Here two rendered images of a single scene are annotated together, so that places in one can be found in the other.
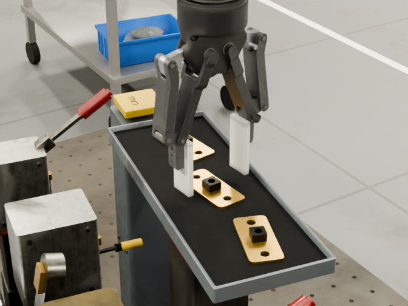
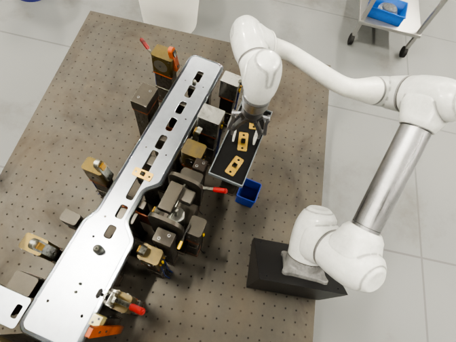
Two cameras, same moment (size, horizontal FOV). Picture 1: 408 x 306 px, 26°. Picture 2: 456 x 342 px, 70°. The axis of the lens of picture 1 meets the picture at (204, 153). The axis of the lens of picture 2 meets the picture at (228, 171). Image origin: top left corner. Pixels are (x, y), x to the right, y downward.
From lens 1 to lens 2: 0.70 m
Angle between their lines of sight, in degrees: 40
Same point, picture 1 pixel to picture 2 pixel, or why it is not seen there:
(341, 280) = (313, 166)
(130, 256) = not seen: hidden behind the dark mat
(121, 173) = not seen: hidden behind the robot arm
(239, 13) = (254, 117)
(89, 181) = (283, 79)
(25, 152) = (234, 81)
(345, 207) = (394, 125)
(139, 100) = not seen: hidden behind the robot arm
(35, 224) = (204, 115)
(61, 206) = (215, 114)
